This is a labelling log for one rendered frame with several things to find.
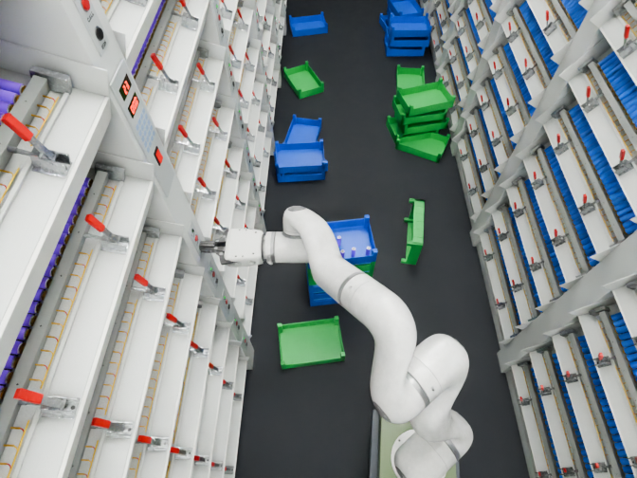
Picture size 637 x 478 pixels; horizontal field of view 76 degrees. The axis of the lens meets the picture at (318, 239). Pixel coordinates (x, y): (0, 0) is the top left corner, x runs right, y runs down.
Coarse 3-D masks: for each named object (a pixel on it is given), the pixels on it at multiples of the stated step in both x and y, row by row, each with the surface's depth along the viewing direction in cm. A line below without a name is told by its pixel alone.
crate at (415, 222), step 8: (416, 200) 224; (424, 200) 224; (416, 208) 221; (424, 208) 221; (416, 216) 218; (408, 224) 239; (416, 224) 215; (408, 232) 236; (416, 232) 212; (408, 240) 233; (416, 240) 209; (408, 248) 230; (416, 248) 211; (408, 256) 218; (416, 256) 217
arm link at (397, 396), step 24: (360, 288) 84; (384, 288) 83; (360, 312) 82; (384, 312) 78; (408, 312) 80; (384, 336) 79; (408, 336) 78; (384, 360) 81; (408, 360) 78; (384, 384) 80; (408, 384) 80; (384, 408) 80; (408, 408) 79
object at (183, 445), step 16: (208, 304) 130; (208, 320) 128; (192, 336) 123; (208, 336) 125; (192, 352) 121; (208, 352) 122; (192, 368) 119; (208, 368) 120; (192, 384) 117; (192, 400) 114; (176, 416) 111; (192, 416) 112; (176, 432) 109; (192, 432) 110; (176, 448) 102; (192, 448) 109; (176, 464) 106; (192, 464) 107
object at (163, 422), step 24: (192, 288) 112; (168, 312) 106; (192, 312) 108; (168, 360) 100; (168, 384) 97; (144, 408) 93; (168, 408) 95; (144, 432) 91; (168, 432) 92; (144, 456) 89; (168, 456) 90
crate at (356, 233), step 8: (368, 216) 183; (328, 224) 186; (336, 224) 187; (344, 224) 188; (352, 224) 188; (360, 224) 189; (368, 224) 186; (336, 232) 188; (344, 232) 188; (352, 232) 188; (360, 232) 188; (368, 232) 188; (344, 240) 186; (352, 240) 186; (360, 240) 186; (368, 240) 185; (344, 248) 183; (360, 248) 183; (376, 248) 174; (344, 256) 181; (360, 256) 175; (368, 256) 175; (352, 264) 179
